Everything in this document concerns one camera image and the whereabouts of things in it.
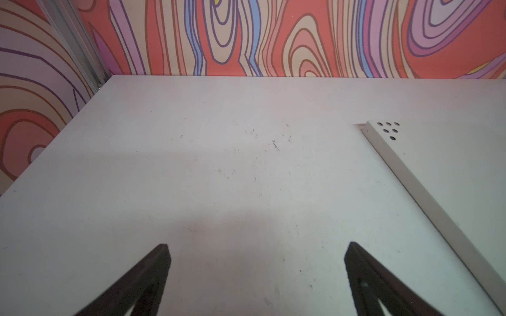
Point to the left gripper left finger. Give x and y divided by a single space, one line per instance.
139 290

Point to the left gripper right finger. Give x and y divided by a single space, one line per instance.
374 287

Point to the white and black file folder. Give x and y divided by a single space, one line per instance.
455 172

